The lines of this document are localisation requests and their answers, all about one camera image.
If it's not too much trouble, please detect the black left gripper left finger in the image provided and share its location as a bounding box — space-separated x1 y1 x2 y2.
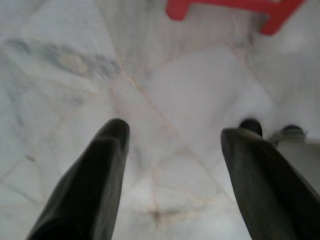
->
26 118 131 240

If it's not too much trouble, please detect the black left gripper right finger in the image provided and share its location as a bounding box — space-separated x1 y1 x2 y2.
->
220 127 320 240

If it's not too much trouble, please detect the robot left leg with foot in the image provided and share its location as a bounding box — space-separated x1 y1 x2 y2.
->
237 117 264 139

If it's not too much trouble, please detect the robot right leg with foot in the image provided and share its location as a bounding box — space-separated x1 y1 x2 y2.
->
267 124 320 197

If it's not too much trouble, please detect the robot leg with foot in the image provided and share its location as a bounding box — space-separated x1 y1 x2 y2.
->
237 117 264 139
267 124 320 197

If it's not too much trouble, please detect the red plastic stool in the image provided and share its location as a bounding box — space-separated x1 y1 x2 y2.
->
166 0 307 36

